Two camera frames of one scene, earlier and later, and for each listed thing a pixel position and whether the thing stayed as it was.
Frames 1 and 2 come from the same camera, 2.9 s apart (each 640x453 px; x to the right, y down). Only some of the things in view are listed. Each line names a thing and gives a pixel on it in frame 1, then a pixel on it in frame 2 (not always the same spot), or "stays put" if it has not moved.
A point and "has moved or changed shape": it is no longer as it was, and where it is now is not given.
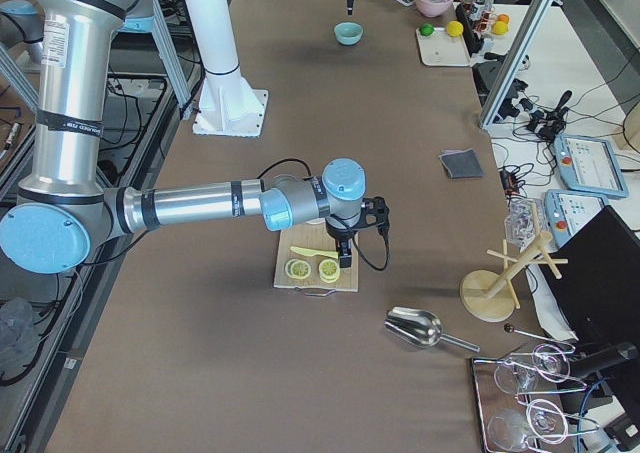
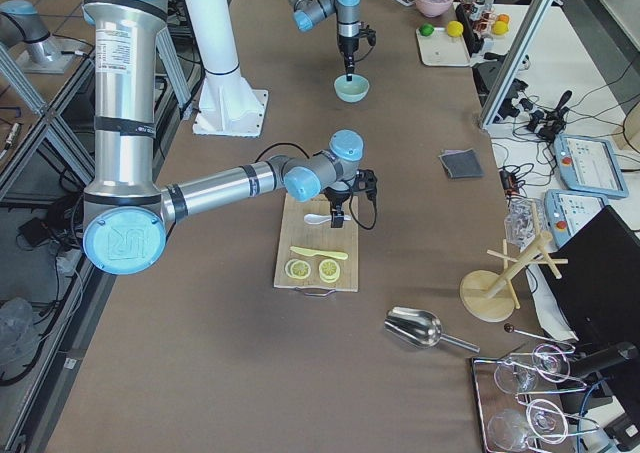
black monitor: x=592 y=274 stays put
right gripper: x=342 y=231 → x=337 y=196
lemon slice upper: x=329 y=268 stays put
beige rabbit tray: x=440 y=49 stays put
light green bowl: x=348 y=33 has moved or changed shape
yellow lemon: x=455 y=28 stays put
